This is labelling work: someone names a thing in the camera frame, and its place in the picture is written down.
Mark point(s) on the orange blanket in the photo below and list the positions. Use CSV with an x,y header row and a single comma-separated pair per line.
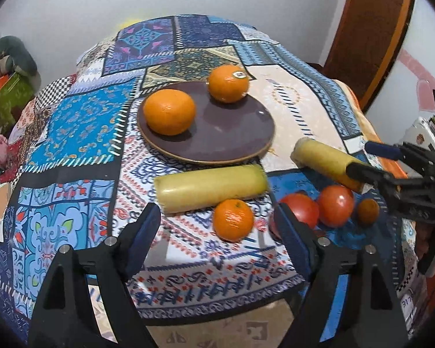
x,y
366,123

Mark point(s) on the small brownish orange fruit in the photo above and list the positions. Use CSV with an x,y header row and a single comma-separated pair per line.
x,y
368,211

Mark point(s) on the white bag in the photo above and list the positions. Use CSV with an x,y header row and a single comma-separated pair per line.
x,y
422,134

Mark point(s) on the orange with sticker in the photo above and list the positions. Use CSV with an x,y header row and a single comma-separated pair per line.
x,y
227,84

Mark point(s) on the wooden door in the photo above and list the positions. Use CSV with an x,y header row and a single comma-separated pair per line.
x,y
369,32

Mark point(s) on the purple round plate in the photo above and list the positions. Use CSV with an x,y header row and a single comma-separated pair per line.
x,y
224,130

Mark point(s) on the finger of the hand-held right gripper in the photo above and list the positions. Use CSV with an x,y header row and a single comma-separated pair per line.
x,y
380,150
366,173

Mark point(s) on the green patterned cloth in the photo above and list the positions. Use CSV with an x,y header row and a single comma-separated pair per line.
x,y
11,98

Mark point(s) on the red tomato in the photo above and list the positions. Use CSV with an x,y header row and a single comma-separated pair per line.
x,y
302,208
335,205

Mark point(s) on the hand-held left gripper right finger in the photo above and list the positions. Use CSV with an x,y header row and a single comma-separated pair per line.
x,y
293,239

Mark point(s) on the dark green cushion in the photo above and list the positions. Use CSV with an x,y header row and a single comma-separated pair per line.
x,y
12,52

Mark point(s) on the small orange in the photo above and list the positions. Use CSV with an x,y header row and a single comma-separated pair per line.
x,y
233,220

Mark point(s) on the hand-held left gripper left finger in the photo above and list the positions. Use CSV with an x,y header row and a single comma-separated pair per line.
x,y
145,237

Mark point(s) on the yellow cylindrical fruit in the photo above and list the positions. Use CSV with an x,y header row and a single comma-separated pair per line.
x,y
210,188
322,159

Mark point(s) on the large orange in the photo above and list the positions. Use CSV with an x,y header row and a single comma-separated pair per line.
x,y
169,112

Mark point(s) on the patterned patchwork tablecloth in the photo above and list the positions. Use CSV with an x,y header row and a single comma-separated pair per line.
x,y
79,127

